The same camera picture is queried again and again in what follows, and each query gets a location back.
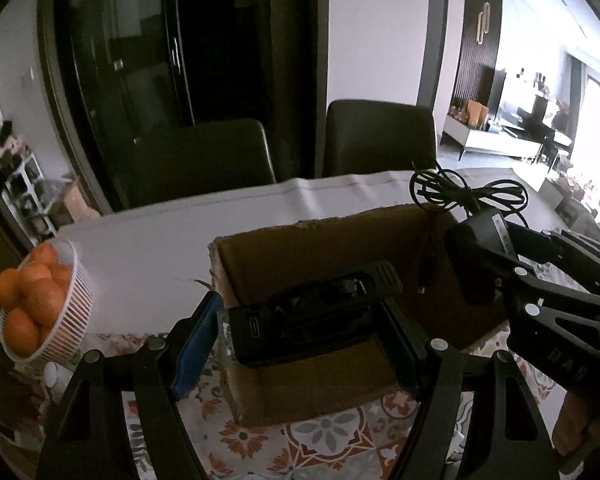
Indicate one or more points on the grey curtain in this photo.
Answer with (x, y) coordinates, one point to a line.
(577, 90)

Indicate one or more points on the dark glass sliding door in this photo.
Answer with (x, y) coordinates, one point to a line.
(145, 60)

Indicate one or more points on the small white cup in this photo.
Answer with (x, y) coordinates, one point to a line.
(55, 377)

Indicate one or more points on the black power adapter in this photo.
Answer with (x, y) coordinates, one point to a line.
(475, 255)

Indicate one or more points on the gold wall ornament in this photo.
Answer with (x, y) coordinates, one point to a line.
(483, 24)

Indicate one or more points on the small brown cardboard box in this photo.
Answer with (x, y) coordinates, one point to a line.
(77, 202)

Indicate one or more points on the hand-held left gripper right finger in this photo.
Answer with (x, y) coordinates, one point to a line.
(405, 352)

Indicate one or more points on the dark clutter pile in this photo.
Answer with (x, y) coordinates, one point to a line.
(7, 147)

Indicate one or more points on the white television cabinet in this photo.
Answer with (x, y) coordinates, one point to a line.
(485, 140)

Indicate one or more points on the dark dining chair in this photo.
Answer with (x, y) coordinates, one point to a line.
(380, 135)
(205, 165)

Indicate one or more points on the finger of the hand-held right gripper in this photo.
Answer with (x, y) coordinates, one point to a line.
(545, 305)
(570, 250)

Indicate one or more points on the brown decor items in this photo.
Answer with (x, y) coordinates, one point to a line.
(470, 112)

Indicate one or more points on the grey plastic bag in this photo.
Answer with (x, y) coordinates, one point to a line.
(52, 192)

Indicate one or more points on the black camera device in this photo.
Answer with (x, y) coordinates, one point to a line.
(305, 320)

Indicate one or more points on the floral patterned tablecloth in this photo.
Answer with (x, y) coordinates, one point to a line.
(325, 435)

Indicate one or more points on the dark slatted wall panel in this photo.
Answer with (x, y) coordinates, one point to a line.
(472, 70)

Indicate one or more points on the dark interior door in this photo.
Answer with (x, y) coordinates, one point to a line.
(432, 45)

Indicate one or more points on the white light switch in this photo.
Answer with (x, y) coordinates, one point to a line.
(27, 75)

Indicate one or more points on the white table cover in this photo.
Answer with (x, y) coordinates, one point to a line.
(155, 240)

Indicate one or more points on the black television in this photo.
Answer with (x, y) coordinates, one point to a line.
(496, 92)

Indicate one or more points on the person's right hand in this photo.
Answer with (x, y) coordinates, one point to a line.
(577, 425)

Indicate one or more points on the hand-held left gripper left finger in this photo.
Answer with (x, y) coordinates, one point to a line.
(196, 355)

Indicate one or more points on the white shoe rack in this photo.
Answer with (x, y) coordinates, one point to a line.
(22, 185)

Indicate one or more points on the pile of oranges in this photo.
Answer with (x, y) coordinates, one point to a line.
(35, 295)

